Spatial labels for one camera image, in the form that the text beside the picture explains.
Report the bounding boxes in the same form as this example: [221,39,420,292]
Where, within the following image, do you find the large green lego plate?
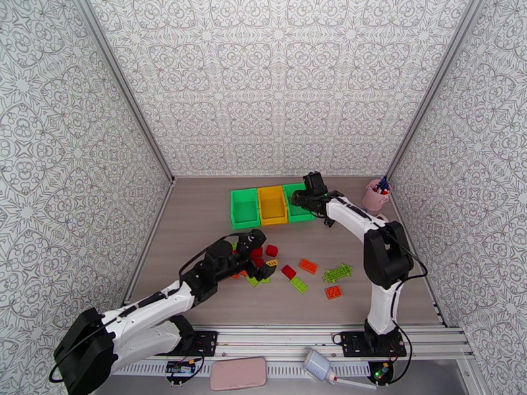
[321,262,355,285]

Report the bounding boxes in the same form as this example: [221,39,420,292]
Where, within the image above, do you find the green plastic bin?
[229,188,262,227]
[283,182,317,224]

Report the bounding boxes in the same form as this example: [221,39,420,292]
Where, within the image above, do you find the yellow plastic bin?
[257,185,289,227]

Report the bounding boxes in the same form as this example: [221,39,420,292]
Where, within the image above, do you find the pink pen cup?
[362,178,393,213]

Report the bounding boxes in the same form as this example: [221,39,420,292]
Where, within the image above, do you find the white plastic bottle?
[302,349,335,384]

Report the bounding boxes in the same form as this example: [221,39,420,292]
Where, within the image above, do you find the pink phone case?
[209,356,267,392]

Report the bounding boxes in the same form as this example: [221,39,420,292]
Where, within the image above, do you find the left circuit board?
[164,357,206,386]

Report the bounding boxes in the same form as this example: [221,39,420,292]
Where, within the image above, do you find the circuit board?
[164,357,206,386]
[367,359,397,386]

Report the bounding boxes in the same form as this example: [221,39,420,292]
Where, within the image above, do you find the right circuit board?
[367,359,397,386]

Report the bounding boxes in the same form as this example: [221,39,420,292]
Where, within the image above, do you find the aluminium front rail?
[123,323,474,363]

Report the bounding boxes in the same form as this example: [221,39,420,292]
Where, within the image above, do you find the aluminium side rail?
[387,192,450,328]
[111,177,178,327]

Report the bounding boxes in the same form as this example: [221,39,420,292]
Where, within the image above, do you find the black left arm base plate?
[177,330,219,357]

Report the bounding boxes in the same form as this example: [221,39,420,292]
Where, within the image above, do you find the white slotted cable duct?
[111,361,372,379]

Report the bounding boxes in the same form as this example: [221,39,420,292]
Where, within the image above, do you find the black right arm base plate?
[332,330,408,359]

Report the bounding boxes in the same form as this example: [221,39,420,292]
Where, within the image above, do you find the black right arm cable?
[385,226,429,384]

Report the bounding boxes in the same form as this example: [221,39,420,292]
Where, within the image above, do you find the aluminium frame post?
[72,0,176,185]
[385,0,484,181]

